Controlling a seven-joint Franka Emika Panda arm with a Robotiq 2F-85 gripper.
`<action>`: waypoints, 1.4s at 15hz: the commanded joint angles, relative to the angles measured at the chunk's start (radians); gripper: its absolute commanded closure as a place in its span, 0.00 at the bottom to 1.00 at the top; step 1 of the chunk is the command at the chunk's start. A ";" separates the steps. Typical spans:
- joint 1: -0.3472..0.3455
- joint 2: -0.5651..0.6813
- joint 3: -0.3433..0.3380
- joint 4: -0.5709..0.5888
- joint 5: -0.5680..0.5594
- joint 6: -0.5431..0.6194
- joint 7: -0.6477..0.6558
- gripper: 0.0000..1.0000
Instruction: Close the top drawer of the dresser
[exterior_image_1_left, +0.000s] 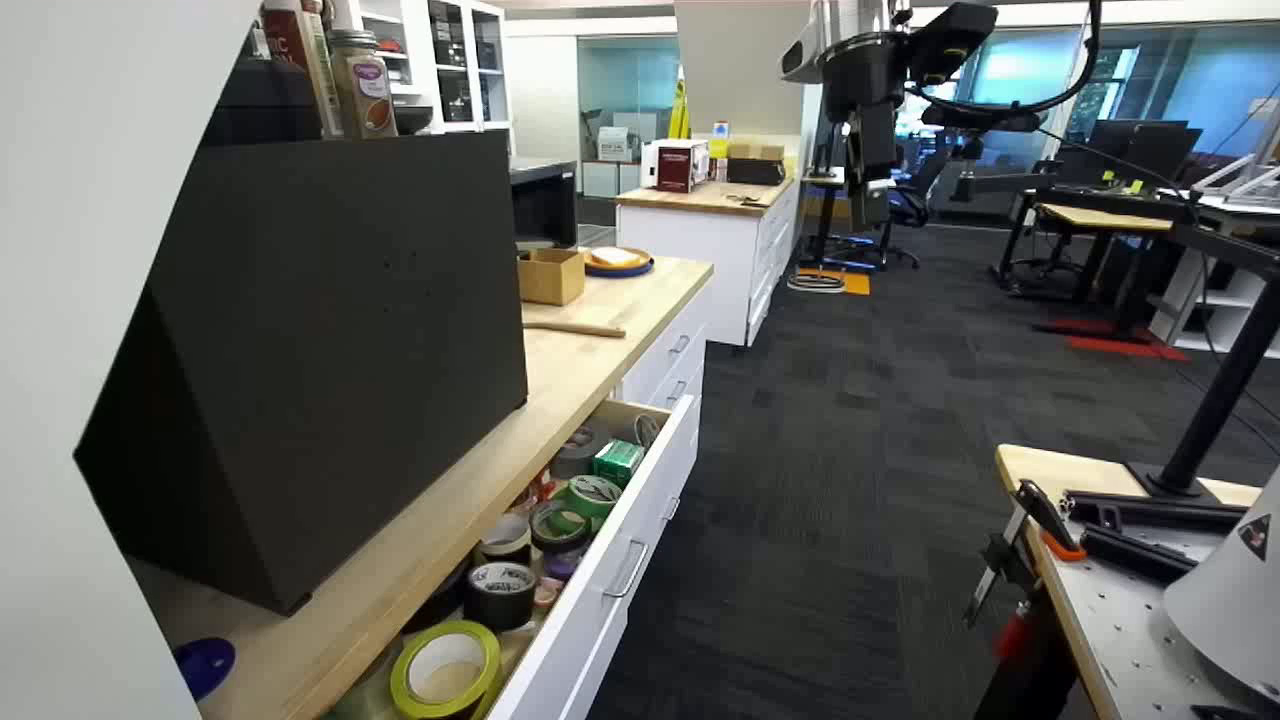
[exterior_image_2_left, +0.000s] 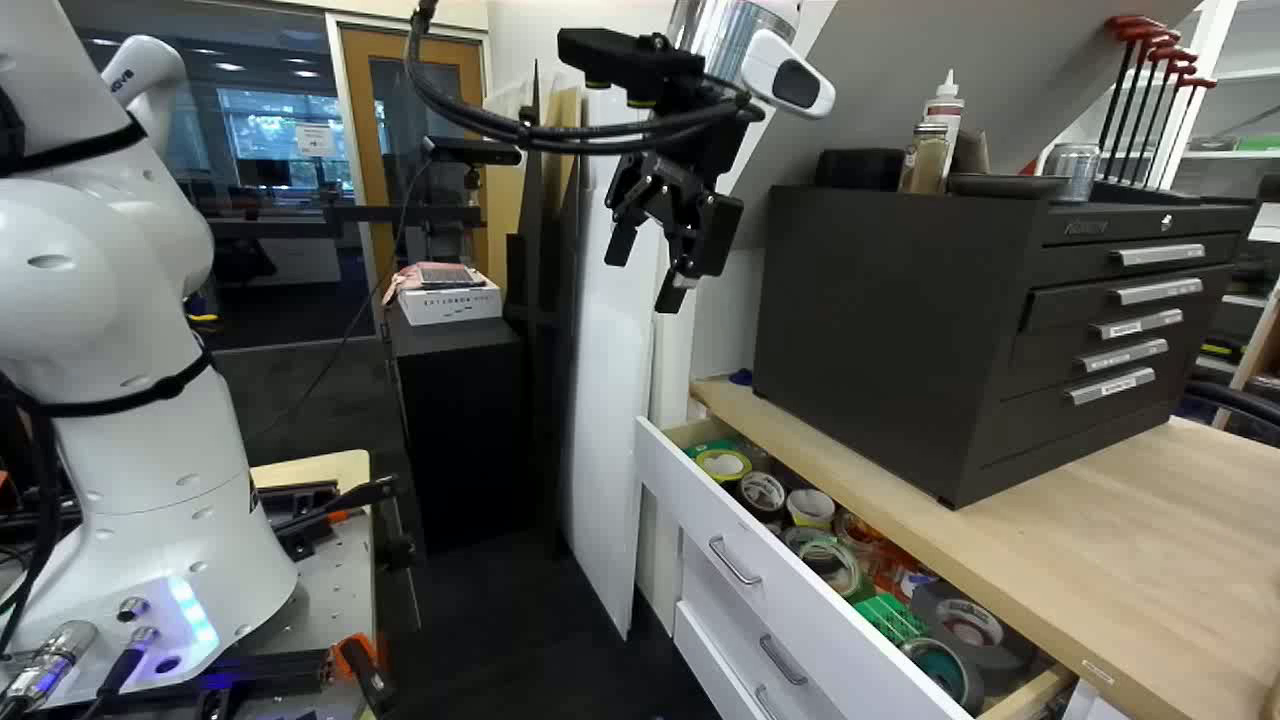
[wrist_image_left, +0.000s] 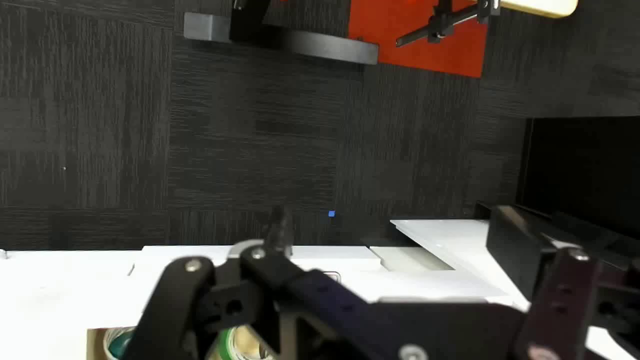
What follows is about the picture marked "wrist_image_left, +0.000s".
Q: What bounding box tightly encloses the long black shelf bar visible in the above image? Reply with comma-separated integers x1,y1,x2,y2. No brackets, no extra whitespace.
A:
183,10,381,69

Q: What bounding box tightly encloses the large white dresser drawer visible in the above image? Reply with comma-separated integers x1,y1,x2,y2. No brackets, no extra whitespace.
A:
84,242,463,360

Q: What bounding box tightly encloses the green beige round container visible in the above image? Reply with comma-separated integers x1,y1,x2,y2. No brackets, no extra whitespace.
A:
206,324,278,360

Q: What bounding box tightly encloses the white dresser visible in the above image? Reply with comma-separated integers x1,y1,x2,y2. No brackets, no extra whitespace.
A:
0,218,640,360

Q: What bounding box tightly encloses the black monitor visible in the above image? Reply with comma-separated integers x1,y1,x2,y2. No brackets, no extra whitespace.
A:
514,116,640,244

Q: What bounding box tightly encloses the cream rounded object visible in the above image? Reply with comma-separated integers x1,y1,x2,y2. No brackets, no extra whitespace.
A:
499,0,583,21

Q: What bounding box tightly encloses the black tripod stand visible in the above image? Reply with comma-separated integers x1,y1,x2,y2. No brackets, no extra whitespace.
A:
394,0,503,51

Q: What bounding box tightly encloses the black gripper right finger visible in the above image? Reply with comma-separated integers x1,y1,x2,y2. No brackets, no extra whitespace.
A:
484,204,640,360

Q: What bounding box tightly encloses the green white packet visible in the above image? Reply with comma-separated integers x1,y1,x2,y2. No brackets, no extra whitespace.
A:
101,324,141,360

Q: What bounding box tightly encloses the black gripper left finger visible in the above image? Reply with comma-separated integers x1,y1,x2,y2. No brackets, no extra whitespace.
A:
123,206,403,360

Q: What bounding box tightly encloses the orange red panel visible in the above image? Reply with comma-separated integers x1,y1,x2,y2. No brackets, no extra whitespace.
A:
347,0,492,80

